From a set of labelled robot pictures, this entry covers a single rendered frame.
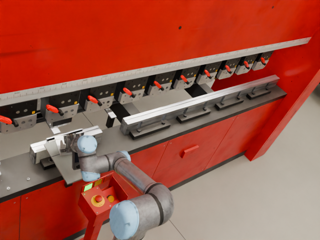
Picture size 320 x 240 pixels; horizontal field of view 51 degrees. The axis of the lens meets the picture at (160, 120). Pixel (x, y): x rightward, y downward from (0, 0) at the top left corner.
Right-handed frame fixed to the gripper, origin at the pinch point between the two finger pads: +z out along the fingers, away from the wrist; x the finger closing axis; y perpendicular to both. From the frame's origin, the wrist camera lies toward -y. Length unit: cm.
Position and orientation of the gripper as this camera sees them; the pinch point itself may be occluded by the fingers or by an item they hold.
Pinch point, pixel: (67, 149)
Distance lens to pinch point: 174.8
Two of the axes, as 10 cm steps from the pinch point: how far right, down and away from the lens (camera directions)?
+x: -8.6, 1.0, -5.0
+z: -4.9, 0.9, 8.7
